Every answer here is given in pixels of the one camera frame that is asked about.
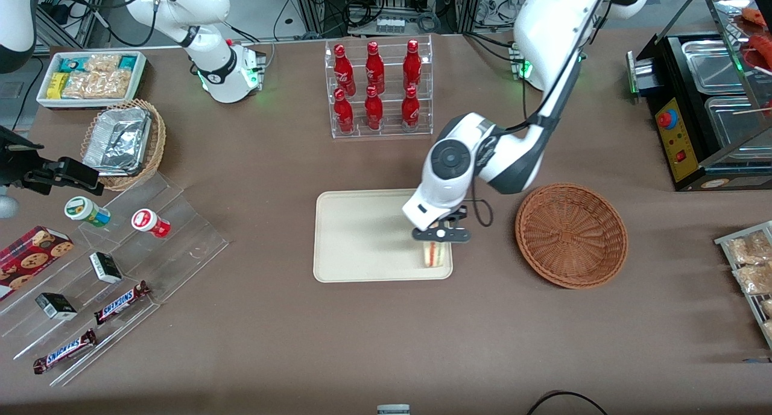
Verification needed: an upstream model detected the green sunflower lid jar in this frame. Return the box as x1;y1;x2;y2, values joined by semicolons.
65;196;112;228

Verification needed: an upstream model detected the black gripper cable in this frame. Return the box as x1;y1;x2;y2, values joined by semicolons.
467;183;493;227

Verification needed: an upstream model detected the tray of wrapped snacks right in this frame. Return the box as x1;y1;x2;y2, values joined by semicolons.
715;221;772;349

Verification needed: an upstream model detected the clear nut snack bag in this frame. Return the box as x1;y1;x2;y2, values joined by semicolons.
727;231;772;265
733;264;772;295

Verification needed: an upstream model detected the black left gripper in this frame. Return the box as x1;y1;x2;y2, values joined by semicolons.
412;205;472;244

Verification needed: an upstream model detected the clear acrylic bottle rack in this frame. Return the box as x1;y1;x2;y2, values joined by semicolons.
324;34;434;139

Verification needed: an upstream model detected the red lid small jar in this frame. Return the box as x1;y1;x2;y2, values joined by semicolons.
131;209;171;239

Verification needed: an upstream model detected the black table cable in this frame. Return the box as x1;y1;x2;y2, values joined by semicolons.
527;391;609;415

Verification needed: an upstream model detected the red tartan cookie box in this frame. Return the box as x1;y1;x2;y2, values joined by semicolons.
0;225;74;301

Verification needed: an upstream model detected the dark green small box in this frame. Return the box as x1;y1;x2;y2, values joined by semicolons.
89;252;123;284
35;293;78;321

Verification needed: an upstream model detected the clear acrylic stepped stand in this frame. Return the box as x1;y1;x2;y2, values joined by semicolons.
0;171;230;387

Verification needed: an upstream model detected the black food warmer machine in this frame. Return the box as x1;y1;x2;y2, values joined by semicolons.
626;0;772;192

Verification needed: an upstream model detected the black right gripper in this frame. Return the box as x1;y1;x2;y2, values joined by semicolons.
0;125;104;197

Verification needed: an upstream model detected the white plastic snack bin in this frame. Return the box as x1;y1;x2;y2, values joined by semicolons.
36;50;147;111

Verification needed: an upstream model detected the brown wicker basket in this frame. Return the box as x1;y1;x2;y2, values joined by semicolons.
515;183;629;290

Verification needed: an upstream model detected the Snickers chocolate bar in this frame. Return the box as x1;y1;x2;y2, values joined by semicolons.
33;329;98;375
94;280;151;325

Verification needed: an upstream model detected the triangle sandwich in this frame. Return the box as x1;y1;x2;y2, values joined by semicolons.
422;240;451;268

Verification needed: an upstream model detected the steel food pan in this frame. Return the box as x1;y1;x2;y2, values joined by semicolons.
704;95;772;159
682;39;751;95

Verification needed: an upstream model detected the clear cracker pack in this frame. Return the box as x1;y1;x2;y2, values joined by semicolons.
93;70;131;99
63;71;97;99
84;53;121;73

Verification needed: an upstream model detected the aluminium foil tray stack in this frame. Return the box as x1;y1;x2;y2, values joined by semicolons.
83;107;151;176

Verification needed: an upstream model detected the cream plastic tray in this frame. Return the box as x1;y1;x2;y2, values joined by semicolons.
313;189;454;283

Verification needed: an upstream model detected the red cola bottle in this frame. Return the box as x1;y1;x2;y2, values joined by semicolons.
403;39;423;91
333;43;356;96
364;85;384;131
365;41;385;93
401;84;421;130
334;88;355;133

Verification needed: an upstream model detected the light wicker basket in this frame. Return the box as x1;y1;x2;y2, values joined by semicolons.
80;99;166;191

